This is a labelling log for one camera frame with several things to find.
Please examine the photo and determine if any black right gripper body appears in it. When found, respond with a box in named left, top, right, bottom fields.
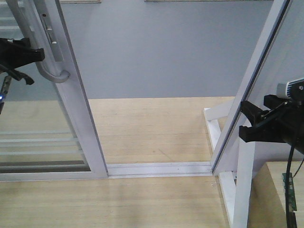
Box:
left=261, top=95, right=304, bottom=153

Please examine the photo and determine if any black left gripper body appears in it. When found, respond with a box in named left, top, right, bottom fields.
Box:
left=0, top=38, right=45, bottom=85

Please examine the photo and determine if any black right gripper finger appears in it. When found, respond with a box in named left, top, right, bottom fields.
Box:
left=240, top=101, right=264, bottom=124
left=239, top=126, right=263, bottom=143

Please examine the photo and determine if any grey metal door handle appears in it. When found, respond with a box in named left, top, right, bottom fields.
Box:
left=6, top=0, right=70, bottom=83

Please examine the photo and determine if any white framed sliding glass door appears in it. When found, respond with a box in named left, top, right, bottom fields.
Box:
left=0, top=0, right=108, bottom=181

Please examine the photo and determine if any white bottom door track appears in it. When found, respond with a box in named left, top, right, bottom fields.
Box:
left=107, top=161, right=213, bottom=179

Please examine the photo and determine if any light wooden box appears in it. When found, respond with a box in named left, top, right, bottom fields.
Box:
left=246, top=161, right=304, bottom=228

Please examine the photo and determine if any green circuit board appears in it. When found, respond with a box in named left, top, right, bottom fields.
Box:
left=288, top=173, right=297, bottom=212

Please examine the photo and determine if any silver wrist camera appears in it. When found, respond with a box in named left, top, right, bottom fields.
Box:
left=276, top=78, right=304, bottom=101

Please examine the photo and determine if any white support bracket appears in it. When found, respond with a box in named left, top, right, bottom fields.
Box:
left=203, top=98, right=255, bottom=228

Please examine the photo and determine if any black cable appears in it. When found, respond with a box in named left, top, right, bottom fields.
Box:
left=285, top=142, right=304, bottom=228

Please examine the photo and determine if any white door frame post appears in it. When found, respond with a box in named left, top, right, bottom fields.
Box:
left=210, top=0, right=292, bottom=176

